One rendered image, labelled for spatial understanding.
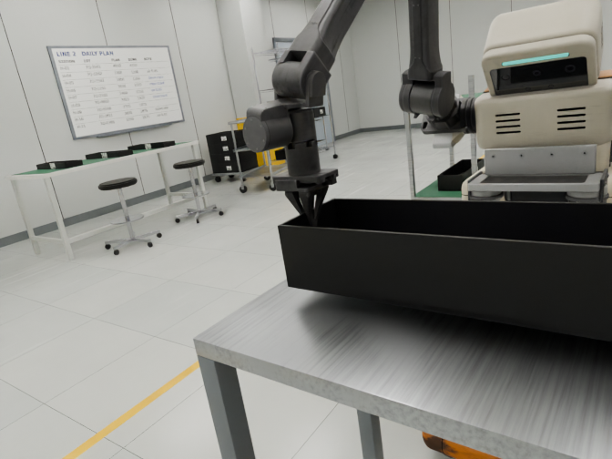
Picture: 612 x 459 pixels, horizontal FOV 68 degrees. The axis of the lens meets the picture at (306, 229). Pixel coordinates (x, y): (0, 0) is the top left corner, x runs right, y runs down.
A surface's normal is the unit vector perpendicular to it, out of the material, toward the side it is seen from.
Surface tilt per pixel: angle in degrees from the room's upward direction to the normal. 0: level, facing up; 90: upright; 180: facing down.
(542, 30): 42
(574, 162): 90
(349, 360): 0
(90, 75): 90
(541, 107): 98
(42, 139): 90
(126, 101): 90
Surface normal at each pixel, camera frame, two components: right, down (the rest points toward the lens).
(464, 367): -0.15, -0.95
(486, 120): -0.56, 0.44
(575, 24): -0.50, -0.49
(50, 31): 0.81, 0.05
